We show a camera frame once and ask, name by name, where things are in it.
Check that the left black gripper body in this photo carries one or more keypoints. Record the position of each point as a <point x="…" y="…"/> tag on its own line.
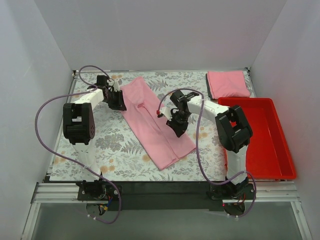
<point x="118" y="100"/>

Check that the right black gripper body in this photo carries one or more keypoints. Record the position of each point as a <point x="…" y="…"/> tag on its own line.
<point x="179" y="121"/>

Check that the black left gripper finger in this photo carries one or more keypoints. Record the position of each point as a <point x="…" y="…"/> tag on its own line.
<point x="117" y="106"/>
<point x="122" y="106"/>

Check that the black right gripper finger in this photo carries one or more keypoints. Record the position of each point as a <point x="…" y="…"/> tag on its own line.
<point x="182" y="127"/>
<point x="175" y="127"/>

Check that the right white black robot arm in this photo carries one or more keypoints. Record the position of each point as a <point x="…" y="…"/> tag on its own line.
<point x="234" y="134"/>

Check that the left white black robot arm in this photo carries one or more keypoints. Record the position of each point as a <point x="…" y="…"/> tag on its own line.
<point x="80" y="129"/>

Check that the folded pink t shirt stack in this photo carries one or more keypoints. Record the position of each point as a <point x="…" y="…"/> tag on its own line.
<point x="231" y="84"/>

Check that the floral patterned table mat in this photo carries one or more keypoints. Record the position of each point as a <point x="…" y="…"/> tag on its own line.
<point x="121" y="157"/>

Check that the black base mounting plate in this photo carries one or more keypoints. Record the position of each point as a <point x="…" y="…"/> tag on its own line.
<point x="161" y="195"/>

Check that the red plastic bin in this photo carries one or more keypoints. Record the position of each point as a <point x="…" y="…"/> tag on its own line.
<point x="268" y="156"/>

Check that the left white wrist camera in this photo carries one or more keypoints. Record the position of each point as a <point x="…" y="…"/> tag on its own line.
<point x="115" y="85"/>

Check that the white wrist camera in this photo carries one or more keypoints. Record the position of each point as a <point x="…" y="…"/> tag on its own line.
<point x="115" y="85"/>
<point x="164" y="112"/>

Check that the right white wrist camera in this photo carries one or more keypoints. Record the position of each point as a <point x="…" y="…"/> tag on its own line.
<point x="164" y="112"/>

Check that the aluminium frame rail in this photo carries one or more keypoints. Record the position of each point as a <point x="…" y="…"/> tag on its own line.
<point x="167" y="211"/>

